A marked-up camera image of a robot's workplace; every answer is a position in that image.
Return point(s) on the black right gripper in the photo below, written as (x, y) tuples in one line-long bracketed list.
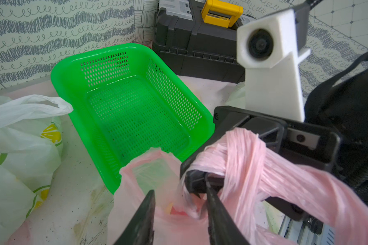
[(299, 143)]

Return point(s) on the black toolbox yellow latch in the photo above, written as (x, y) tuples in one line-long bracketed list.
[(193, 48)]

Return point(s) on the green plastic basket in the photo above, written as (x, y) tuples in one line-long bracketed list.
[(126, 100)]

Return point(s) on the pink plastic bag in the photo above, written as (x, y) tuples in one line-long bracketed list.
[(252, 173)]

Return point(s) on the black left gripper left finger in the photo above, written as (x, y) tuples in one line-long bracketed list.
[(139, 230)]

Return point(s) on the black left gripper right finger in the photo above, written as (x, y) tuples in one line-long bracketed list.
[(222, 229)]

